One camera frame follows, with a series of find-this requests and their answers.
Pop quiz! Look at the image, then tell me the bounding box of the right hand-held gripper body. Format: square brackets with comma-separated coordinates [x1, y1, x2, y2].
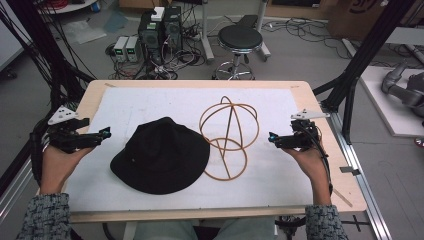
[290, 108, 331, 152]

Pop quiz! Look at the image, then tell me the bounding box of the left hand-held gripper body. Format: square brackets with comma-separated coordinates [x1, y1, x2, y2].
[45, 105, 91, 155]

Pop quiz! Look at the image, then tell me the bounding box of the brown wire hat stand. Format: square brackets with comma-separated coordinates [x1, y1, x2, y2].
[198, 95, 261, 182]

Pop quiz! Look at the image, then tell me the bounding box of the black bucket hat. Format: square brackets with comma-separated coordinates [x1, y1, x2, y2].
[109, 116, 211, 196]

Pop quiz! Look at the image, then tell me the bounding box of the person's left hand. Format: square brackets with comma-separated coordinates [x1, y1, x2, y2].
[39, 145, 95, 196]

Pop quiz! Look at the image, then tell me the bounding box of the person's right hand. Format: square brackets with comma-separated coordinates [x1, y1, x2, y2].
[282, 146, 333, 206]

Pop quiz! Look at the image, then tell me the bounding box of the grey tape piece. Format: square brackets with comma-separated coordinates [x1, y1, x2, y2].
[339, 165, 362, 177]

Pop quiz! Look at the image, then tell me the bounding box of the wooden table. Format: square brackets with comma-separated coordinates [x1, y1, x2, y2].
[62, 79, 368, 224]

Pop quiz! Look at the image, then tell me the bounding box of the white table mat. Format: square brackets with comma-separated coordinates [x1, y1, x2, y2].
[64, 86, 315, 213]

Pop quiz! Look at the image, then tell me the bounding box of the white floor board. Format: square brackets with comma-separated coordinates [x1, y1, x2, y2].
[359, 65, 424, 138]

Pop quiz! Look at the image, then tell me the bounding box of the grey power supply unit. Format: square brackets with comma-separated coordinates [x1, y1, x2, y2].
[125, 35, 141, 63]
[113, 35, 130, 63]

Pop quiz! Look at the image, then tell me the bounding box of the black round stool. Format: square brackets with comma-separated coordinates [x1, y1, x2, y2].
[212, 24, 264, 81]

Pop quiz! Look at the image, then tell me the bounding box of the black computer tower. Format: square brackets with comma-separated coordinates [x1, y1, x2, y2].
[137, 11, 165, 65]
[162, 5, 184, 52]

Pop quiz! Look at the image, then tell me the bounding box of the cardboard box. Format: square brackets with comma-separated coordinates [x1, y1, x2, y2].
[327, 0, 424, 42]

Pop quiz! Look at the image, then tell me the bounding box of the small white box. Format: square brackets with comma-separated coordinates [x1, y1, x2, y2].
[150, 6, 166, 23]

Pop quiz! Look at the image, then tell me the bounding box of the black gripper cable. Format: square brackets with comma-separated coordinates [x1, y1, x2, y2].
[299, 121, 335, 198]

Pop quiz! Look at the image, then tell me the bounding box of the aluminium rail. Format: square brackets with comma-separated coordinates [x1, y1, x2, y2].
[328, 108, 394, 240]

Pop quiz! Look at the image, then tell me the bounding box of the bundle of black cables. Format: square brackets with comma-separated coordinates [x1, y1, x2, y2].
[0, 0, 98, 111]

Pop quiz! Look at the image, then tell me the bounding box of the tangle of floor cables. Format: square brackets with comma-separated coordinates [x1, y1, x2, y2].
[104, 6, 214, 81]

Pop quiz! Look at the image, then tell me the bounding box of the white desk leg frame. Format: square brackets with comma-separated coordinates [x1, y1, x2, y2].
[199, 0, 272, 64]

